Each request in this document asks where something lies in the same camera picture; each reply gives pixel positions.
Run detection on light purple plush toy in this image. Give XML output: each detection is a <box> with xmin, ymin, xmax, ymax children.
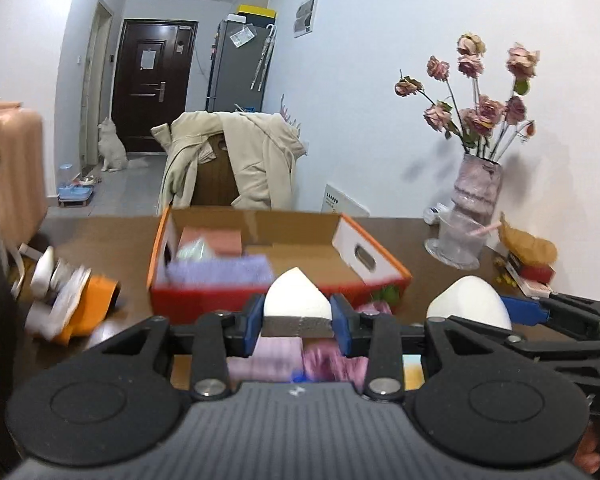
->
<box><xmin>227</xmin><ymin>337</ymin><xmax>304</xmax><ymax>384</ymax></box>

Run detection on purple satin scrunchie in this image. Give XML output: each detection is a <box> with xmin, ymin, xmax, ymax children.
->
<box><xmin>302</xmin><ymin>340</ymin><xmax>368</xmax><ymax>392</ymax></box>

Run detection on white round foam sponge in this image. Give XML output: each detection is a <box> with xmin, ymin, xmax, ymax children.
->
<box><xmin>263</xmin><ymin>268</ymin><xmax>332</xmax><ymax>321</ymax></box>

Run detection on purple knitted towel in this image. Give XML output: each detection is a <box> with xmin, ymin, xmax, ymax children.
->
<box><xmin>166</xmin><ymin>255</ymin><xmax>275</xmax><ymax>287</ymax></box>

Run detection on blue tissue packet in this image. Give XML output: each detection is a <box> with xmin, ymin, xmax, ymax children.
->
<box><xmin>291</xmin><ymin>370</ymin><xmax>309</xmax><ymax>384</ymax></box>

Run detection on pink layered sponge block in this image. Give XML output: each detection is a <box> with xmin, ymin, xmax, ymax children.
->
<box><xmin>178</xmin><ymin>226</ymin><xmax>242</xmax><ymax>257</ymax></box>

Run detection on iridescent plastic bag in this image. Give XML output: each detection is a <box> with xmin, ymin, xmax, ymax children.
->
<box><xmin>176</xmin><ymin>237</ymin><xmax>216</xmax><ymax>262</ymax></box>

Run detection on person's right hand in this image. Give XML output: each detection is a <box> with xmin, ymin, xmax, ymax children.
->
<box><xmin>573</xmin><ymin>422</ymin><xmax>600</xmax><ymax>474</ymax></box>

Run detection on red and white boxes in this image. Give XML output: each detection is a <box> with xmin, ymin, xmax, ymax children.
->
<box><xmin>495</xmin><ymin>254</ymin><xmax>555</xmax><ymax>298</ymax></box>

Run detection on green pleated round object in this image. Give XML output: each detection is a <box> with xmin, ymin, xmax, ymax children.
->
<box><xmin>370</xmin><ymin>284</ymin><xmax>404</xmax><ymax>308</ymax></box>

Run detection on red cardboard box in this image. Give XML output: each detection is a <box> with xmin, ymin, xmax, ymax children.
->
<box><xmin>147</xmin><ymin>207</ymin><xmax>412</xmax><ymax>324</ymax></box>

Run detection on clear plastic cup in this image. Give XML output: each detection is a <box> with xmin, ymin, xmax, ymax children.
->
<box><xmin>424</xmin><ymin>209</ymin><xmax>500</xmax><ymax>271</ymax></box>

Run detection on pink glass vase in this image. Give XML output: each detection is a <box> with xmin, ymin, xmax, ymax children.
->
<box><xmin>451</xmin><ymin>154</ymin><xmax>503</xmax><ymax>226</ymax></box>

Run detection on beige coat on chair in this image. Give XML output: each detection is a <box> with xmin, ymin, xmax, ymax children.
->
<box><xmin>151</xmin><ymin>112</ymin><xmax>306</xmax><ymax>211</ymax></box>

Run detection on orange cloth with tissue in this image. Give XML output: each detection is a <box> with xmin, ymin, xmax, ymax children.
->
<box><xmin>19</xmin><ymin>244</ymin><xmax>120</xmax><ymax>346</ymax></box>

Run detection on dried pink rose bouquet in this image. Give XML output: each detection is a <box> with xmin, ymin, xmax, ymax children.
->
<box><xmin>393</xmin><ymin>32</ymin><xmax>541</xmax><ymax>164</ymax></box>

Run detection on blue pet food bowl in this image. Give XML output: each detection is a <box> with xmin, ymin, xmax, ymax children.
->
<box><xmin>57</xmin><ymin>164</ymin><xmax>102</xmax><ymax>207</ymax></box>

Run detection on white dog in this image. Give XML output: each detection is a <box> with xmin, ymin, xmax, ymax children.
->
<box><xmin>98</xmin><ymin>117</ymin><xmax>128</xmax><ymax>171</ymax></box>

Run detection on grey refrigerator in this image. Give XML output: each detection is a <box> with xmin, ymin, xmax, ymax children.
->
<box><xmin>206</xmin><ymin>14</ymin><xmax>275</xmax><ymax>112</ymax></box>

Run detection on dark brown entrance door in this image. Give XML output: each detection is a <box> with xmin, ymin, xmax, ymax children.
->
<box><xmin>111</xmin><ymin>20</ymin><xmax>197</xmax><ymax>153</ymax></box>

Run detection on pink suitcase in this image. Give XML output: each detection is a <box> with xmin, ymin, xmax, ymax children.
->
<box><xmin>0</xmin><ymin>101</ymin><xmax>47</xmax><ymax>246</ymax></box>

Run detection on yellow box on refrigerator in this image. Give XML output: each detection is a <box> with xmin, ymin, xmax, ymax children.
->
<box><xmin>237</xmin><ymin>3</ymin><xmax>276</xmax><ymax>18</ymax></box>

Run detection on white panel against wall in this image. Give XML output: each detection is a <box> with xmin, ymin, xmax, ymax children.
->
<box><xmin>321</xmin><ymin>183</ymin><xmax>370</xmax><ymax>218</ymax></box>

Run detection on wall picture frame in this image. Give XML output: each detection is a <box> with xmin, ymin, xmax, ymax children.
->
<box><xmin>294</xmin><ymin>0</ymin><xmax>318</xmax><ymax>38</ymax></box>

